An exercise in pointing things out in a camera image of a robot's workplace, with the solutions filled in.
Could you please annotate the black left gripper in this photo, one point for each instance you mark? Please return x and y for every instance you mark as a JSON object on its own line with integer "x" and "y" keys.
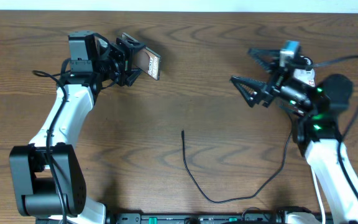
{"x": 123, "y": 55}

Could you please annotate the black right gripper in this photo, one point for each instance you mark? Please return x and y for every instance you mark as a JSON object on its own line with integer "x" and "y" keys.
{"x": 263, "y": 89}

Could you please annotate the smartphone with Galaxy screen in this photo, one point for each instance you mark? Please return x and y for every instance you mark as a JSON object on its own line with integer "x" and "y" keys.
{"x": 146, "y": 59}

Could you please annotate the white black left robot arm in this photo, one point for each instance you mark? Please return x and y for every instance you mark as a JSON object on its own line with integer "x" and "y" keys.
{"x": 47, "y": 178}

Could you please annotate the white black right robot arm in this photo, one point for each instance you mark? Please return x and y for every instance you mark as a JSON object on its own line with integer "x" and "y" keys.
{"x": 316, "y": 130}

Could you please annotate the white power strip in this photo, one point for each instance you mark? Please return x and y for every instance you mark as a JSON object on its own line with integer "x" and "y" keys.
{"x": 306, "y": 76}

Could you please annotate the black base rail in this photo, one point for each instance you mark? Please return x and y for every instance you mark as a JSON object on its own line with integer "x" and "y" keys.
{"x": 250, "y": 215}

